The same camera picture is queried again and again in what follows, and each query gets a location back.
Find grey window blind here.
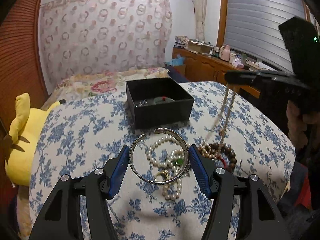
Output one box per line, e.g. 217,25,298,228
224,0,305,72

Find silver bangle bracelet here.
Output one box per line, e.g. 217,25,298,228
128,127,190,186

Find green jade pendant chain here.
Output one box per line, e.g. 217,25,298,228
172,157,185,170

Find wooden sideboard cabinet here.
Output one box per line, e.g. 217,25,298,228
171,47,266,98

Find blue tissue paper box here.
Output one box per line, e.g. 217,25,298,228
165,54,185,67

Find small cream pearl necklace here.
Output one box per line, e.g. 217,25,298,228
197,86,237,160

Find brown wooden bead bracelet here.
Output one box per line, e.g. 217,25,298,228
198,142,238,174

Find cardboard box on cabinet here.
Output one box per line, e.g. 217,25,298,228
187,40,214,54

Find right hand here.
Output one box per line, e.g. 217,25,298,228
286,101,319,151

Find pink thermos jug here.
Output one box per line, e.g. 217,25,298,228
220,45,231,62

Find floral bed quilt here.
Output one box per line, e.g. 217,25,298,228
41,67,169,110

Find black jewelry box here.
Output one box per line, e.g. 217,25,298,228
125,77,194,129

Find yellow plush toy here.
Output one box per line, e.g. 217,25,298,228
3,93,66,186

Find pink circle patterned curtain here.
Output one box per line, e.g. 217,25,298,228
40,0,172,86

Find gold ring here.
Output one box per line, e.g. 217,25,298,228
154,171,173,183

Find blue floral white cushion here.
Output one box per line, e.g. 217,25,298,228
29,82,295,239

